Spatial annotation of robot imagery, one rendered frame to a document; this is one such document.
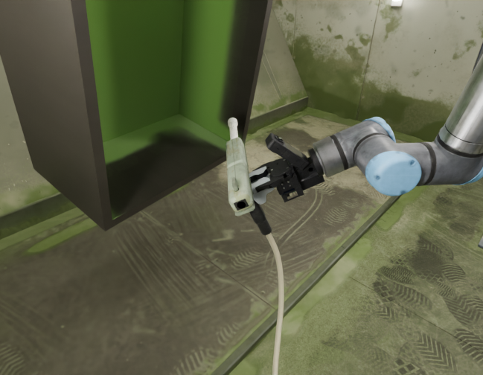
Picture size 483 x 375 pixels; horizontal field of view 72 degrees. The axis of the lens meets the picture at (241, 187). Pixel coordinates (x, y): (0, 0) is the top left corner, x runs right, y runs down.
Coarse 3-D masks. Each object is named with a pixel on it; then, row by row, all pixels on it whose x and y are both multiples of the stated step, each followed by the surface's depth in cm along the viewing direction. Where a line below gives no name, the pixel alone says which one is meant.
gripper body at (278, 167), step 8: (312, 152) 79; (280, 160) 83; (312, 160) 80; (272, 168) 81; (280, 168) 80; (288, 168) 78; (296, 168) 80; (312, 168) 83; (320, 168) 78; (288, 176) 79; (296, 176) 79; (304, 176) 82; (312, 176) 81; (320, 176) 81; (280, 184) 81; (288, 184) 81; (296, 184) 80; (304, 184) 82; (312, 184) 82; (280, 192) 82; (288, 192) 81; (288, 200) 82
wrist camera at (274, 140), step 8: (272, 136) 76; (272, 144) 75; (280, 144) 75; (288, 144) 79; (272, 152) 77; (280, 152) 76; (288, 152) 76; (296, 152) 79; (288, 160) 78; (296, 160) 78; (304, 160) 78; (304, 168) 79
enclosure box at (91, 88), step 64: (0, 0) 67; (64, 0) 54; (128, 0) 98; (192, 0) 112; (256, 0) 98; (64, 64) 63; (128, 64) 109; (192, 64) 124; (256, 64) 104; (64, 128) 75; (128, 128) 122; (192, 128) 133; (64, 192) 93; (128, 192) 99
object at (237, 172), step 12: (228, 120) 111; (228, 144) 93; (240, 144) 91; (228, 156) 87; (240, 156) 85; (228, 168) 82; (240, 168) 80; (228, 180) 78; (240, 180) 75; (228, 192) 74; (240, 192) 71; (252, 192) 79; (252, 204) 72; (252, 216) 86; (264, 216) 86; (264, 228) 88
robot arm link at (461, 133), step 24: (480, 72) 55; (480, 96) 56; (456, 120) 61; (480, 120) 58; (432, 144) 67; (456, 144) 62; (480, 144) 61; (432, 168) 65; (456, 168) 65; (480, 168) 66
